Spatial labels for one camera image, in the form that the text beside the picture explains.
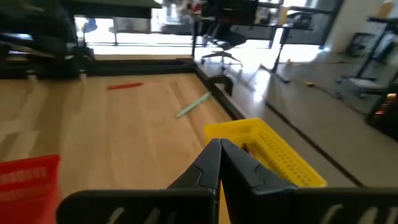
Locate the black office chair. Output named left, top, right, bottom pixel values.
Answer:
left=200, top=29, right=249, bottom=72

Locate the light green pen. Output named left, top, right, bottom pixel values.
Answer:
left=175, top=91, right=213, bottom=119

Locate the red plastic bin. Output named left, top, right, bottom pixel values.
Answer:
left=0, top=154, right=61, bottom=224

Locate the yellow plastic bin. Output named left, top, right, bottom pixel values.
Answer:
left=203, top=118, right=328, bottom=188

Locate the dark desk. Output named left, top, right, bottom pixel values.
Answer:
left=61, top=0, right=163, bottom=20

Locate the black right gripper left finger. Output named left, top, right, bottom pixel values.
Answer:
left=55, top=139, right=221, bottom=224

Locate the orange floor cable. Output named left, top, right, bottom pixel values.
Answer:
left=290, top=77, right=346, bottom=100

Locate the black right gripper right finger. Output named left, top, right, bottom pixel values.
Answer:
left=221, top=139, right=398, bottom=224

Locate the red crayon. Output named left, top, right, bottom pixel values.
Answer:
left=106, top=82, right=144, bottom=91

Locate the black table clamp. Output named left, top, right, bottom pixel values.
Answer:
left=206, top=74, right=234, bottom=96

